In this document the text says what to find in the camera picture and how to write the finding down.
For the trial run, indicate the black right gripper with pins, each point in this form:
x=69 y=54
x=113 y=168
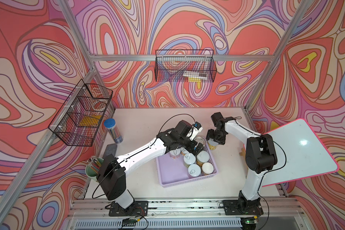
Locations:
x=210 y=134

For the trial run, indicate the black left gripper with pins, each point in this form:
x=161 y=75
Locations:
x=191 y=147

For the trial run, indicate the blue labelled tin can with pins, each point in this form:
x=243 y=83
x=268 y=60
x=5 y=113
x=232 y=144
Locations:
x=201 y=140

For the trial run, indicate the yellow can white lid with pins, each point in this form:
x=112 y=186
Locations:
x=212 y=144

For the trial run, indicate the orange can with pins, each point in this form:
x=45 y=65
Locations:
x=207 y=168
x=202 y=157

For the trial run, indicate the pink can white lid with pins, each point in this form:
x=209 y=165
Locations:
x=194 y=171

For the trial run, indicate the lilac plastic basket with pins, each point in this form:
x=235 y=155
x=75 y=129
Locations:
x=172 y=172

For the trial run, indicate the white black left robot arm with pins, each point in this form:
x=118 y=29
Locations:
x=115 y=170

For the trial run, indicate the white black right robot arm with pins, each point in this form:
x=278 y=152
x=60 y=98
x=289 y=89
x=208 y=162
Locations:
x=260 y=157

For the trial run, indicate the markers in back basket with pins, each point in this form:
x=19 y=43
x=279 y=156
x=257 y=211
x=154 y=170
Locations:
x=192 y=76

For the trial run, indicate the yellow item in left basket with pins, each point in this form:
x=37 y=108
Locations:
x=90 y=121

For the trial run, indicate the grey whiteboard eraser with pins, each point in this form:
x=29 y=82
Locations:
x=111 y=149

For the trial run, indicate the pink framed whiteboard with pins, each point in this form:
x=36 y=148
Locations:
x=300 y=154

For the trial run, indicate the blue lid pencil tube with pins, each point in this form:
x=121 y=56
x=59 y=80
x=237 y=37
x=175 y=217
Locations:
x=111 y=126

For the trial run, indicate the green cup with pencils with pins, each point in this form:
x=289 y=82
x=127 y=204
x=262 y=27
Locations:
x=93 y=166

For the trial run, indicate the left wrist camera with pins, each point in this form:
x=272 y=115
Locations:
x=196 y=128

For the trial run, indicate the black wire basket back wall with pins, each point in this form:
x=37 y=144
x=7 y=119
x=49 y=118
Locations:
x=170 y=64

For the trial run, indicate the black wire basket wall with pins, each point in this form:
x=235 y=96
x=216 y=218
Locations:
x=85 y=99
x=170 y=64

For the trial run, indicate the black wire basket left wall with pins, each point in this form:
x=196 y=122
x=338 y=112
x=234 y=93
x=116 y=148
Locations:
x=85 y=99

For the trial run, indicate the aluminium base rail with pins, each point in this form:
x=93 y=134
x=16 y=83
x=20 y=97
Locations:
x=274 y=213

